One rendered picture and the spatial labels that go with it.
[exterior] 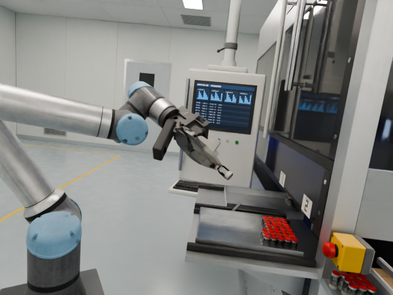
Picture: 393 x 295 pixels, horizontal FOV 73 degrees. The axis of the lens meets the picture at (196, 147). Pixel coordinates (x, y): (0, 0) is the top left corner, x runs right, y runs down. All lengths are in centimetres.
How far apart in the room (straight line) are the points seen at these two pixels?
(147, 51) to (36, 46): 265
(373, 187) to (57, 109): 81
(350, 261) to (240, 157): 110
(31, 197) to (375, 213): 93
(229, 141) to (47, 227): 127
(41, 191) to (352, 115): 85
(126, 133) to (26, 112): 20
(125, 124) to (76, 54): 656
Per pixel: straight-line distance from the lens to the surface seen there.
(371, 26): 84
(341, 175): 82
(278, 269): 90
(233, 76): 174
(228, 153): 176
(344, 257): 80
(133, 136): 64
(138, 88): 81
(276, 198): 149
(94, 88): 692
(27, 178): 82
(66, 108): 65
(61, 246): 71
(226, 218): 114
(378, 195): 88
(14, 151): 81
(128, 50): 671
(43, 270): 74
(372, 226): 91
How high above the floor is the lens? 134
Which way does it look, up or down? 10 degrees down
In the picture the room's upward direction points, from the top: 6 degrees clockwise
